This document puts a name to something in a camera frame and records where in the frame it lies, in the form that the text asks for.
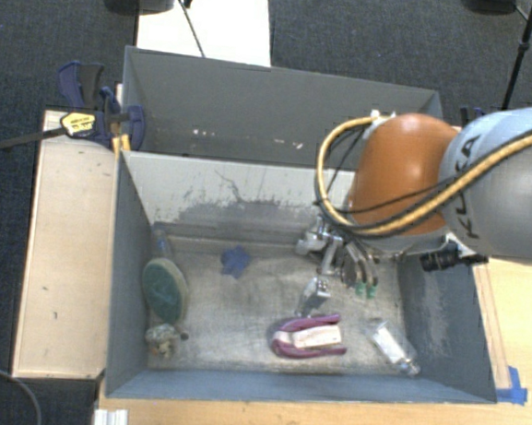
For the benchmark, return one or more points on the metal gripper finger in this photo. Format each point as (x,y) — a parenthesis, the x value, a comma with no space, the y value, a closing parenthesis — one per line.
(307,244)
(315,294)

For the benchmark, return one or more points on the grey metal bin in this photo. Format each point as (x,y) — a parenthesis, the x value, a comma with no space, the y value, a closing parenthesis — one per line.
(257,206)

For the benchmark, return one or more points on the blue toy piece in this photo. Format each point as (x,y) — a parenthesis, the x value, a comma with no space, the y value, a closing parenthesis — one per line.
(235,261)

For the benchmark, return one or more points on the clear glass bottle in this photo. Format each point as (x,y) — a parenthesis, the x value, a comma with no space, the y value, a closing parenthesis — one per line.
(390,346)

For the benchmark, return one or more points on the green round disc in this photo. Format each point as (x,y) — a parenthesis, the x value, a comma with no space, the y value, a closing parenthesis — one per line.
(163,290)

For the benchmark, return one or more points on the speckled grey-green lump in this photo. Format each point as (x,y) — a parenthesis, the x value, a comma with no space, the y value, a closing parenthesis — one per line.
(161,339)

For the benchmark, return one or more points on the pale wood board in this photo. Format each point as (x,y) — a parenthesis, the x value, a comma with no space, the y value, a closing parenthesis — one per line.
(68,254)

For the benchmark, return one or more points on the black cylinder on white bracket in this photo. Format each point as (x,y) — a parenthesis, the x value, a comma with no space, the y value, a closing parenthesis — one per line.
(442,259)

